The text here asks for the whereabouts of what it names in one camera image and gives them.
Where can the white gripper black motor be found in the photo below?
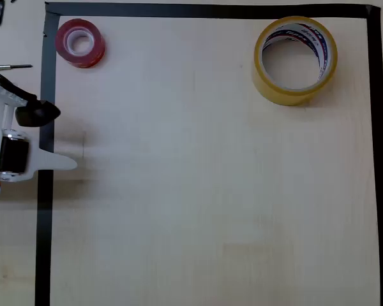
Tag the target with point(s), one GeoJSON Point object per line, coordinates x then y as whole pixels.
{"type": "Point", "coordinates": [14, 155]}

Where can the small red tape roll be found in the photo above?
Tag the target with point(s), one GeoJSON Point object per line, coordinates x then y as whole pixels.
{"type": "Point", "coordinates": [94, 52]}

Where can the large yellow tape roll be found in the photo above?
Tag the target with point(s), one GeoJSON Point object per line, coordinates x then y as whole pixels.
{"type": "Point", "coordinates": [268, 86]}

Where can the black webcam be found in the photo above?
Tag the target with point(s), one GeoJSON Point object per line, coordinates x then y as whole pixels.
{"type": "Point", "coordinates": [35, 114]}

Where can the thin metal screwdriver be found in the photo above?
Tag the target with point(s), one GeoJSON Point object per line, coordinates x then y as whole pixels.
{"type": "Point", "coordinates": [9, 66]}

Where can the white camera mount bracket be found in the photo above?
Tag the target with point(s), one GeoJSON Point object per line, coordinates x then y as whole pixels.
{"type": "Point", "coordinates": [0, 95]}

